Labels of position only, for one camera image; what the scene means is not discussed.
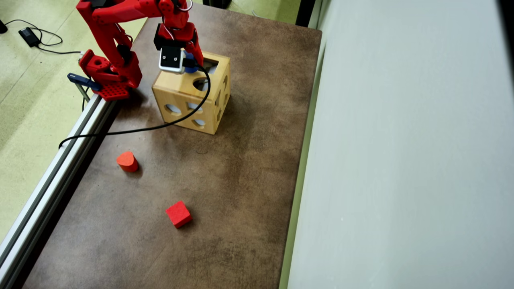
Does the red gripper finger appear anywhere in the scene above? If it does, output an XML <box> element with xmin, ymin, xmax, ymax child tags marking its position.
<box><xmin>185</xmin><ymin>39</ymin><xmax>204</xmax><ymax>67</ymax></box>

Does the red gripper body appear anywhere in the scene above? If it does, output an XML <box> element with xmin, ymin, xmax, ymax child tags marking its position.
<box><xmin>154</xmin><ymin>22</ymin><xmax>198</xmax><ymax>49</ymax></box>

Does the wooden shape sorter box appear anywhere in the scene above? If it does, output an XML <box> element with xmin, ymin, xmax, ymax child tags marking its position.
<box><xmin>152</xmin><ymin>50</ymin><xmax>231</xmax><ymax>135</ymax></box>

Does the blue table clamp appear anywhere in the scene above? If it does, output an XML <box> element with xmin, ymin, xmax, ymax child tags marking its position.
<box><xmin>67</xmin><ymin>73</ymin><xmax>102</xmax><ymax>103</ymax></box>

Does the black power adapter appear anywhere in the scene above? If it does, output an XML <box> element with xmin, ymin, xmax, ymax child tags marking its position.
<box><xmin>4</xmin><ymin>19</ymin><xmax>83</xmax><ymax>55</ymax></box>
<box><xmin>18</xmin><ymin>27</ymin><xmax>41</xmax><ymax>47</ymax></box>

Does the red rounded wedge block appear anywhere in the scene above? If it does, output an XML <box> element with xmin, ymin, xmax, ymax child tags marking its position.
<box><xmin>116</xmin><ymin>151</ymin><xmax>139</xmax><ymax>173</ymax></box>

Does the red cube block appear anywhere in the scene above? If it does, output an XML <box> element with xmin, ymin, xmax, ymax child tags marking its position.
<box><xmin>165</xmin><ymin>200</ymin><xmax>193</xmax><ymax>229</ymax></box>

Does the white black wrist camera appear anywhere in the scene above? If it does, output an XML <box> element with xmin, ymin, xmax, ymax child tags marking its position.
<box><xmin>159</xmin><ymin>46</ymin><xmax>186</xmax><ymax>74</ymax></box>

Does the thick black camera cable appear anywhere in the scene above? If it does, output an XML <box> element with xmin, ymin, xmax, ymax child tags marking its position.
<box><xmin>58</xmin><ymin>58</ymin><xmax>212</xmax><ymax>150</ymax></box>

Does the dark vertical post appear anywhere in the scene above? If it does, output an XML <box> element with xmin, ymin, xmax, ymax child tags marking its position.
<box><xmin>296</xmin><ymin>0</ymin><xmax>318</xmax><ymax>28</ymax></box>

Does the aluminium profile rail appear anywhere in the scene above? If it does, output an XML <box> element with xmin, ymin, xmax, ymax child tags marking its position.
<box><xmin>0</xmin><ymin>93</ymin><xmax>117</xmax><ymax>289</ymax></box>

